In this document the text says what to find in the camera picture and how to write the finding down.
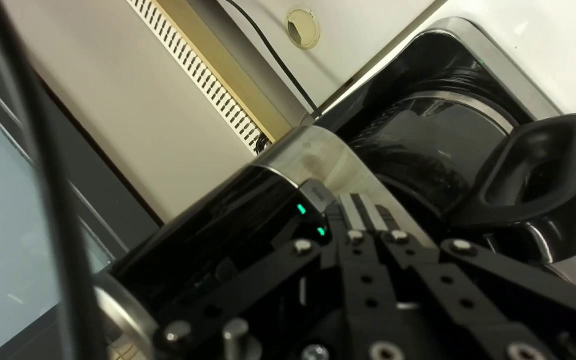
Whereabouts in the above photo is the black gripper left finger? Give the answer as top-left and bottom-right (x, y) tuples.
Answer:
(152, 191), (432, 360)

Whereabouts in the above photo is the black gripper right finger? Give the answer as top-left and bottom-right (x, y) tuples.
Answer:
(364, 191), (576, 360)

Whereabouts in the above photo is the black and steel coffeemaker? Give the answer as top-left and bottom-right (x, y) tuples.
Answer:
(92, 16), (576, 360)

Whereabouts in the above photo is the white ribbed vent strip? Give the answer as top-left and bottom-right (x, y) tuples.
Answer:
(124, 0), (312, 156)

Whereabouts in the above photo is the cream round table grommet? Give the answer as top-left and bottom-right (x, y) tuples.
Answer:
(284, 6), (323, 51)

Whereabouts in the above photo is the white mini fridge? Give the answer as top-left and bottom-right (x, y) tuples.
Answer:
(427, 0), (576, 295)

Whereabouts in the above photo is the thin black power cable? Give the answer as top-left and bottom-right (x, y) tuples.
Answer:
(227, 0), (323, 113)

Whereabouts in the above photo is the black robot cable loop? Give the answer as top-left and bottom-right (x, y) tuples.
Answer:
(0, 0), (99, 360)

